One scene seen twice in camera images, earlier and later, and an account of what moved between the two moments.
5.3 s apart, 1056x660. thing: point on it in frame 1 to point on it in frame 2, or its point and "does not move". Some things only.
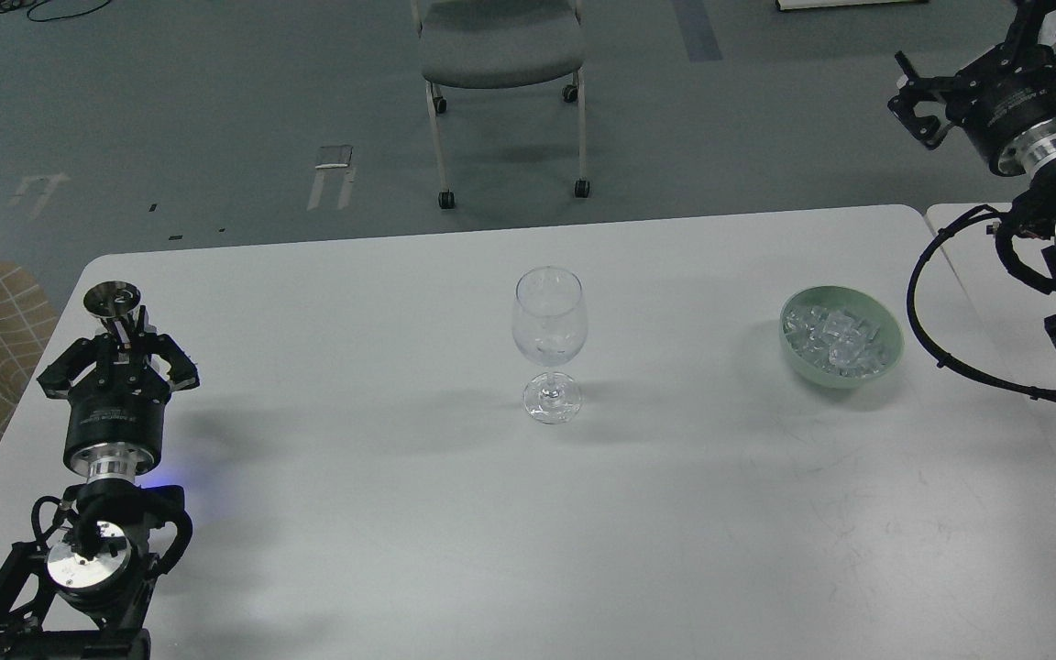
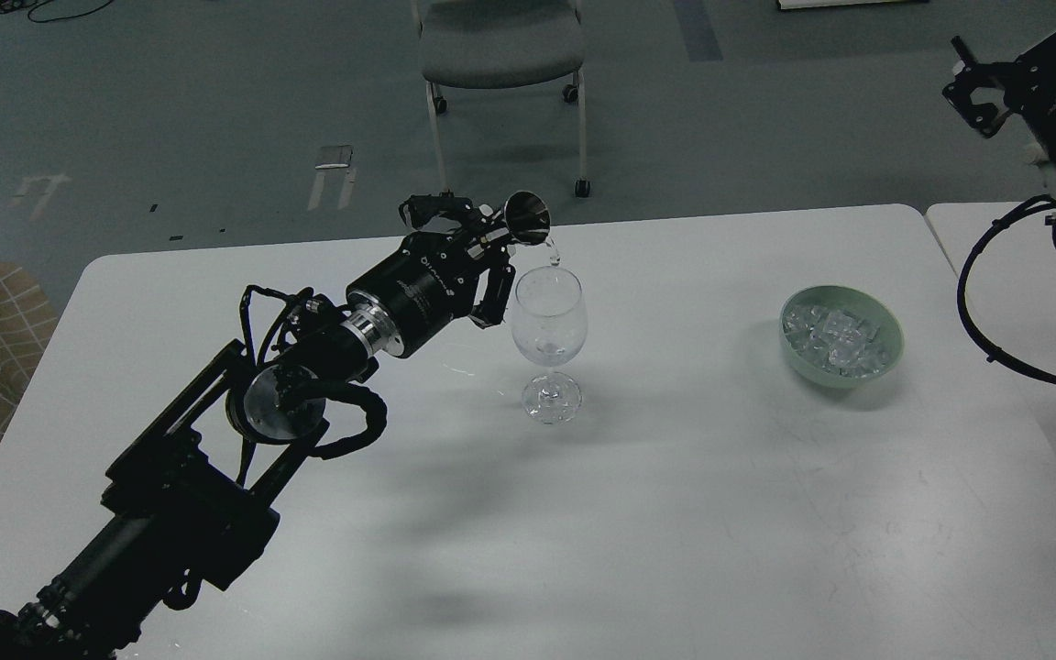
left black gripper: (115, 412) to (428, 280)
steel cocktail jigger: (115, 301) to (527, 217)
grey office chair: (486, 44) does not move
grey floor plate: (334, 156) does not move
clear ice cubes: (834, 342) does not move
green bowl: (840, 336) does not move
